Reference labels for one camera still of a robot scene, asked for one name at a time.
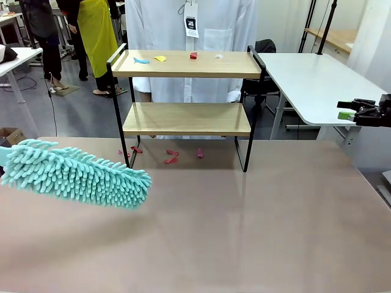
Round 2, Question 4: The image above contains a person in dark clothes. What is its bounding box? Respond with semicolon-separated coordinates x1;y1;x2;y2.
26;0;70;91

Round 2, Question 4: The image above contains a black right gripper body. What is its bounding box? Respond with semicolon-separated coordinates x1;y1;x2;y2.
354;93;391;128

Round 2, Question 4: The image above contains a background work desk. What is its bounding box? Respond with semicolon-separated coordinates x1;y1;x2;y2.
0;12;26;46

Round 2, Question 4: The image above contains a black floor cable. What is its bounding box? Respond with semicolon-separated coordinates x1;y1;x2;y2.
42;60;59;137

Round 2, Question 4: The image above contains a person in yellow apron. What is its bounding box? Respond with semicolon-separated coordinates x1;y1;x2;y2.
57;0;123;96

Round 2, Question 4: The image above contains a thin black stand pole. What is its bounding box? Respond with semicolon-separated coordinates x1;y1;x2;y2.
20;0;39;49

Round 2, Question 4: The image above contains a grey metal mounting plate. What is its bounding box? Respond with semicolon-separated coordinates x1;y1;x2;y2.
375;170;391;210

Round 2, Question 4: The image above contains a two-tier wooden shelf black frame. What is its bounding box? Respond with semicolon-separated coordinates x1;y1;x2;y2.
106;43;267;173

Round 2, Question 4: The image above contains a small white side table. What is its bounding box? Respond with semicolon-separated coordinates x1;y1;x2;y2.
0;47;43;138

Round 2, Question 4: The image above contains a teal microfiber duster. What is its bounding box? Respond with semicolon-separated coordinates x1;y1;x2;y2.
0;139;153;211

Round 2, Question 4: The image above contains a grey floor mat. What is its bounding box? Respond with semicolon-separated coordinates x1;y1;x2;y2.
49;84;81;97

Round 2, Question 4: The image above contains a cardboard box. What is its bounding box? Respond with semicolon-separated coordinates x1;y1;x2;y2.
0;127;26;148

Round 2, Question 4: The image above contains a large white side table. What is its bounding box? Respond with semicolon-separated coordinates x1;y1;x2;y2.
258;52;389;147

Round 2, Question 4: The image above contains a person in white lab coat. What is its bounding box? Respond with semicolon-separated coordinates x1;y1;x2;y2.
124;0;259;140

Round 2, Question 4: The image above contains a black office chair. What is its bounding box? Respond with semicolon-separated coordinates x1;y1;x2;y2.
241;38;283;106

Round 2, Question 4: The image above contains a black bag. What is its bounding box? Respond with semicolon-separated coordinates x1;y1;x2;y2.
0;44;18;63

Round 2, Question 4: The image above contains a white badge tag with lanyard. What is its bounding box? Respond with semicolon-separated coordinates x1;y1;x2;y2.
177;0;200;39

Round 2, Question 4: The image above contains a wooden background desk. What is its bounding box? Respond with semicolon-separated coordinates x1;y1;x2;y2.
304;27;359;56

